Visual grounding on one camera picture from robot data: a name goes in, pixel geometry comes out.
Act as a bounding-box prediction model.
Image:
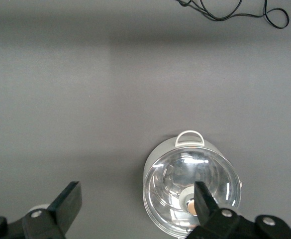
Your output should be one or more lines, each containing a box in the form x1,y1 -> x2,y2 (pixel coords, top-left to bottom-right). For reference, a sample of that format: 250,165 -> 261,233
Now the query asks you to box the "thin black loose cable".
176,0 -> 290,29

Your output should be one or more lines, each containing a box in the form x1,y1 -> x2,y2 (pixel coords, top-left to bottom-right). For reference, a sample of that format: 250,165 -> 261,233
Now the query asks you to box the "large glass lid, grey knob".
143,146 -> 242,236

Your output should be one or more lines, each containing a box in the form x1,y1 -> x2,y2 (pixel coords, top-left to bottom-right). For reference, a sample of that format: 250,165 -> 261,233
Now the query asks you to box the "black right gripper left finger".
0,181 -> 83,239

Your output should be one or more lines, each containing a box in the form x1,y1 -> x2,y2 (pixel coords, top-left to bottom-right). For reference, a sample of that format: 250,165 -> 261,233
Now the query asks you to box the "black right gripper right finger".
185,181 -> 291,239

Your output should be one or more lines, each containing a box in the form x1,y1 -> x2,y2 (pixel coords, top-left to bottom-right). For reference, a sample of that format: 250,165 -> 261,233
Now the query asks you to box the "grey pot with loop handles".
142,129 -> 243,237

